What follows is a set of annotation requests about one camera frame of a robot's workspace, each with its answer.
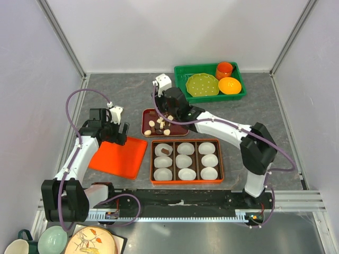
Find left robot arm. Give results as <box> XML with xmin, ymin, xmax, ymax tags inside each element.
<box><xmin>41</xmin><ymin>106</ymin><xmax>129</xmax><ymax>222</ymax></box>

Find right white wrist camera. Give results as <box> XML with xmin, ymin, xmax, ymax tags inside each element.
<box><xmin>153</xmin><ymin>74</ymin><xmax>172</xmax><ymax>97</ymax></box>

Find orange chocolate box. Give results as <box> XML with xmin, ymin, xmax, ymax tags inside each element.
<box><xmin>150</xmin><ymin>139</ymin><xmax>224</xmax><ymax>185</ymax></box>

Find orange box lid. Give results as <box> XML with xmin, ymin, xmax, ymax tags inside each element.
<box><xmin>88</xmin><ymin>137</ymin><xmax>148</xmax><ymax>180</ymax></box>

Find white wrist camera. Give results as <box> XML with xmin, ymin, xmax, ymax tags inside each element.
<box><xmin>107</xmin><ymin>102</ymin><xmax>124</xmax><ymax>124</ymax></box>
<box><xmin>153</xmin><ymin>74</ymin><xmax>172</xmax><ymax>97</ymax></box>

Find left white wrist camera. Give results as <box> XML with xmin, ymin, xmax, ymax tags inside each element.
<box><xmin>107</xmin><ymin>102</ymin><xmax>124</xmax><ymax>124</ymax></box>

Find metal serving tongs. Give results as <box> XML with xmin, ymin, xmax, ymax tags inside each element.
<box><xmin>156</xmin><ymin>112</ymin><xmax>170</xmax><ymax>125</ymax></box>

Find white paper cup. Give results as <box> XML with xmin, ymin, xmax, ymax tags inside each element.
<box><xmin>175</xmin><ymin>154</ymin><xmax>193</xmax><ymax>169</ymax></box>
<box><xmin>177</xmin><ymin>142</ymin><xmax>195</xmax><ymax>156</ymax></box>
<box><xmin>198</xmin><ymin>142</ymin><xmax>216</xmax><ymax>155</ymax></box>
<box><xmin>178</xmin><ymin>168</ymin><xmax>197</xmax><ymax>181</ymax></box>
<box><xmin>154</xmin><ymin>156</ymin><xmax>173</xmax><ymax>168</ymax></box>
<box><xmin>153</xmin><ymin>168</ymin><xmax>173</xmax><ymax>181</ymax></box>
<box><xmin>154</xmin><ymin>143</ymin><xmax>173</xmax><ymax>157</ymax></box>
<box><xmin>200</xmin><ymin>167</ymin><xmax>218</xmax><ymax>180</ymax></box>
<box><xmin>201</xmin><ymin>154</ymin><xmax>219</xmax><ymax>167</ymax></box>

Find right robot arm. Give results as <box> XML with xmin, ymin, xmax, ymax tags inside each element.
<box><xmin>151</xmin><ymin>85</ymin><xmax>277</xmax><ymax>208</ymax></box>

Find dark green mug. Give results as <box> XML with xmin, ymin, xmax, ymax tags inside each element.
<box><xmin>17</xmin><ymin>229</ymin><xmax>38</xmax><ymax>250</ymax></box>

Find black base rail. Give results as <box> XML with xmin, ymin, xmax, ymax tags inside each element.
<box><xmin>87</xmin><ymin>189</ymin><xmax>273</xmax><ymax>222</ymax></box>

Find green plastic bin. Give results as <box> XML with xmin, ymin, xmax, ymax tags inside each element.
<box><xmin>174</xmin><ymin>62</ymin><xmax>247</xmax><ymax>103</ymax></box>

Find dark red lacquer tray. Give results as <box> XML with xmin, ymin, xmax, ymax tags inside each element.
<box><xmin>141</xmin><ymin>108</ymin><xmax>189</xmax><ymax>137</ymax></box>

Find orange bowl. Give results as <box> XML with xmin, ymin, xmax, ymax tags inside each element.
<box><xmin>218</xmin><ymin>77</ymin><xmax>242</xmax><ymax>95</ymax></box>

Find pale green bowl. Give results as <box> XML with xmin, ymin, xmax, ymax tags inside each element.
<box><xmin>38</xmin><ymin>226</ymin><xmax>68</xmax><ymax>254</ymax></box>

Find orange cup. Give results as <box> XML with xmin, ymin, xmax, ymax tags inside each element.
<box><xmin>216</xmin><ymin>62</ymin><xmax>233</xmax><ymax>80</ymax></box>

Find white mug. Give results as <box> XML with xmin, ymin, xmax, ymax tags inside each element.
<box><xmin>4</xmin><ymin>239</ymin><xmax>29</xmax><ymax>254</ymax></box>

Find floral decorated plate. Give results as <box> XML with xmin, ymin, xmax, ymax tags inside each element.
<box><xmin>65</xmin><ymin>226</ymin><xmax>118</xmax><ymax>254</ymax></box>

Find brown bar chocolate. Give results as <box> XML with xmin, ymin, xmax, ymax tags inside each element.
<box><xmin>161</xmin><ymin>148</ymin><xmax>171</xmax><ymax>155</ymax></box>

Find yellow-green dotted plate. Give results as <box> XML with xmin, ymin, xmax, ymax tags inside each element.
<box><xmin>186</xmin><ymin>73</ymin><xmax>219</xmax><ymax>97</ymax></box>

